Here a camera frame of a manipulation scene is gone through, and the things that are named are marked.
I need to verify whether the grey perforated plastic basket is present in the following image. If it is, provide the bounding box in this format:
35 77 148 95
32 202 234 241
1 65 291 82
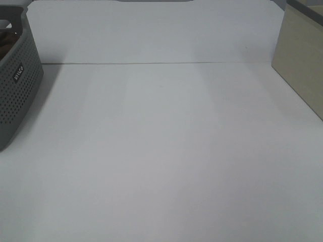
1 5 44 150

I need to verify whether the beige storage box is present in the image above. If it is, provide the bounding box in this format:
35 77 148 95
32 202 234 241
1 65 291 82
272 1 322 118

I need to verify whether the brown towel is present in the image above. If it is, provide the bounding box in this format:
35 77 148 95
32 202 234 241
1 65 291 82
0 32 20 60

